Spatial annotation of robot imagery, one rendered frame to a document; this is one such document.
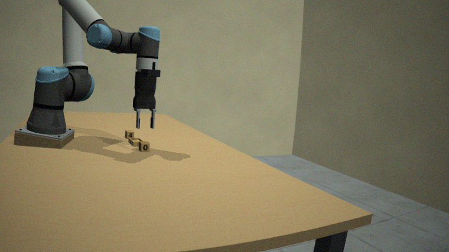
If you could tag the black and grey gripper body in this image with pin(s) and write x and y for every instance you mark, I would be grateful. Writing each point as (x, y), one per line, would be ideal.
(145, 86)

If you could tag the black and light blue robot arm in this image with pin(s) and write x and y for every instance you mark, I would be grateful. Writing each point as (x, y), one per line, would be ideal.
(55, 85)

